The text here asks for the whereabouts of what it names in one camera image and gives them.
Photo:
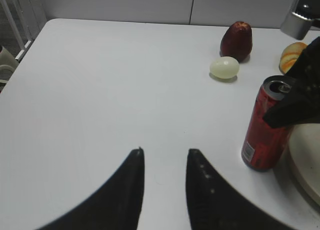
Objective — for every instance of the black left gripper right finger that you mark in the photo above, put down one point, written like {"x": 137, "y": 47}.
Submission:
{"x": 213, "y": 204}

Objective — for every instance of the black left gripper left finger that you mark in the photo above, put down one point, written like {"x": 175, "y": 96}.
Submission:
{"x": 117, "y": 204}

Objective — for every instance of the silver other arm gripper body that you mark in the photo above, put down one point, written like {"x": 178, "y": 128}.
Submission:
{"x": 302, "y": 15}

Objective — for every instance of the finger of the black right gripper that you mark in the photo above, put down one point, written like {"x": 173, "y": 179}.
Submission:
{"x": 302, "y": 104}

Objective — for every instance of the red cola can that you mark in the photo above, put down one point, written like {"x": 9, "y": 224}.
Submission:
{"x": 263, "y": 145}

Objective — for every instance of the beige round plate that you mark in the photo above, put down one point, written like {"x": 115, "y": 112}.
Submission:
{"x": 303, "y": 159}

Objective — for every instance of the dark red wax apple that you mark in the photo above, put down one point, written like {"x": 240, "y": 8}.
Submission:
{"x": 237, "y": 41}

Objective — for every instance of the white egg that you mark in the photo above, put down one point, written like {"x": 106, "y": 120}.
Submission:
{"x": 224, "y": 67}

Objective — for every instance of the beige chair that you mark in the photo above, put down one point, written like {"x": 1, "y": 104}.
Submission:
{"x": 8, "y": 64}

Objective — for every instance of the white metal frame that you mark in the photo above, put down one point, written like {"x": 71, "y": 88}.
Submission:
{"x": 26, "y": 19}

